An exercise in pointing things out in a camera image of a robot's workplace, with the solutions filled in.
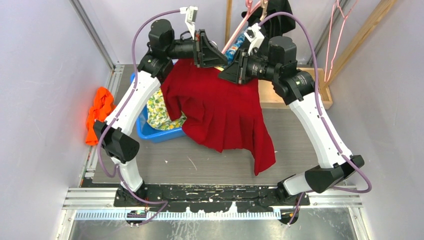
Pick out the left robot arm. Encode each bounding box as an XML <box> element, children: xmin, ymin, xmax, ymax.
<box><xmin>93</xmin><ymin>19</ymin><xmax>228</xmax><ymax>207</ymax></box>

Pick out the wooden rack post left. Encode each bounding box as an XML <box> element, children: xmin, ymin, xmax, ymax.
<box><xmin>224</xmin><ymin>0</ymin><xmax>233</xmax><ymax>44</ymax></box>

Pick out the lemon print skirt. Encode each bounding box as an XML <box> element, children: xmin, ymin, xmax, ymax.
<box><xmin>146</xmin><ymin>88</ymin><xmax>187</xmax><ymax>131</ymax></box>

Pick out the aluminium frame rail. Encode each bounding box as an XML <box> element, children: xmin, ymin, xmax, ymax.
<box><xmin>69</xmin><ymin>0</ymin><xmax>116</xmax><ymax>70</ymax></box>

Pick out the red pleated skirt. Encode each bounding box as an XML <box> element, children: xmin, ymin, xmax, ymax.
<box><xmin>161</xmin><ymin>59</ymin><xmax>276</xmax><ymax>175</ymax></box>

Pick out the blue plastic bin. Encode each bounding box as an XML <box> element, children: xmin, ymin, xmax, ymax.
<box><xmin>126</xmin><ymin>71</ymin><xmax>186</xmax><ymax>143</ymax></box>

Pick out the pink plastic hanger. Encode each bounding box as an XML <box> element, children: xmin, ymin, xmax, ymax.
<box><xmin>221</xmin><ymin>0</ymin><xmax>260</xmax><ymax>53</ymax></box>

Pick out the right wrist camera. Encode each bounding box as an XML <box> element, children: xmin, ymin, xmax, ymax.
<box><xmin>244</xmin><ymin>23</ymin><xmax>265</xmax><ymax>56</ymax></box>

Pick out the wooden rack post right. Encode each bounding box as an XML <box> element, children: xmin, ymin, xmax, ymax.
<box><xmin>320</xmin><ymin>0</ymin><xmax>397</xmax><ymax>89</ymax></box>

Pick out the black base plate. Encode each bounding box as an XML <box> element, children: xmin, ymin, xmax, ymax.
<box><xmin>113</xmin><ymin>184</ymin><xmax>310</xmax><ymax>213</ymax></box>

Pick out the black garment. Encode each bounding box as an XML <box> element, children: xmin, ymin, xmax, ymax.
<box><xmin>236</xmin><ymin>0</ymin><xmax>296</xmax><ymax>55</ymax></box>

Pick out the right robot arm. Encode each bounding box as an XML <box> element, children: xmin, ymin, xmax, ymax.
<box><xmin>218</xmin><ymin>36</ymin><xmax>365</xmax><ymax>206</ymax></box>

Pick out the wooden rack post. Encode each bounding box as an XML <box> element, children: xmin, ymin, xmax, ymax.
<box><xmin>224</xmin><ymin>0</ymin><xmax>233</xmax><ymax>44</ymax></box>
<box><xmin>320</xmin><ymin>0</ymin><xmax>397</xmax><ymax>89</ymax></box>

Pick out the pink wire hanger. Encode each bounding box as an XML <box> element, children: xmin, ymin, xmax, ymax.
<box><xmin>323</xmin><ymin>0</ymin><xmax>358</xmax><ymax>83</ymax></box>

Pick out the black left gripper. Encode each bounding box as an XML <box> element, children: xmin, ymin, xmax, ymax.
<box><xmin>166</xmin><ymin>30</ymin><xmax>229</xmax><ymax>69</ymax></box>

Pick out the orange cloth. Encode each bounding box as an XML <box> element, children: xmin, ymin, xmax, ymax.
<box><xmin>85</xmin><ymin>87</ymin><xmax>116</xmax><ymax>146</ymax></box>

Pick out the blue floral garment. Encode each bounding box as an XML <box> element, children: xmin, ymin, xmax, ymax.
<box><xmin>224</xmin><ymin>29</ymin><xmax>250</xmax><ymax>65</ymax></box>

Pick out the wooden rack base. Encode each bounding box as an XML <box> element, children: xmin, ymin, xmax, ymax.
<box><xmin>258</xmin><ymin>68</ymin><xmax>333</xmax><ymax>111</ymax></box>

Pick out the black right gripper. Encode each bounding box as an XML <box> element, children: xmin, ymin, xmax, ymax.
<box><xmin>217</xmin><ymin>48</ymin><xmax>279</xmax><ymax>85</ymax></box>

